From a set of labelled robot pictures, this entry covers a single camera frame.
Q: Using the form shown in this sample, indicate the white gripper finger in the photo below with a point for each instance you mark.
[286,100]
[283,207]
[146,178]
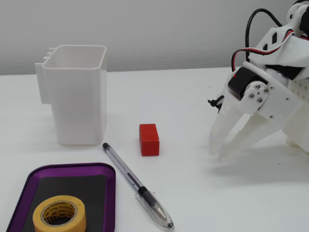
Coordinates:
[223,125]
[252,105]

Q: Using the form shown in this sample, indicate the yellow masking tape roll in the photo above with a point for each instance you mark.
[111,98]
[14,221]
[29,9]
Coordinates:
[60,200]

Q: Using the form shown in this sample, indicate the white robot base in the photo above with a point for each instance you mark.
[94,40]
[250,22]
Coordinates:
[299,120]

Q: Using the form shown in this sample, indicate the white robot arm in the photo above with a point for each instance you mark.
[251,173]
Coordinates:
[289,53]

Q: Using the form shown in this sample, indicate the white plastic container box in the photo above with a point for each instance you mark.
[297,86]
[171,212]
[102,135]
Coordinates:
[77,101]

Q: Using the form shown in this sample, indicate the black zip tie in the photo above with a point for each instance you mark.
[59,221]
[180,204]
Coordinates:
[213,102]

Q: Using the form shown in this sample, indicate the red perforated block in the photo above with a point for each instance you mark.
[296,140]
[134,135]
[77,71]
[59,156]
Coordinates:
[149,141]

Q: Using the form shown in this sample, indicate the clear black ballpoint pen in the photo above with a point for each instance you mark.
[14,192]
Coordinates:
[147,198]

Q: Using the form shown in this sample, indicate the black mat insert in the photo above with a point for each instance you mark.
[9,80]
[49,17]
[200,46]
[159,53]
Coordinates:
[96,205]

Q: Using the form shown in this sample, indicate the purple metal tray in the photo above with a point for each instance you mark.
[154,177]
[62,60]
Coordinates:
[72,169]

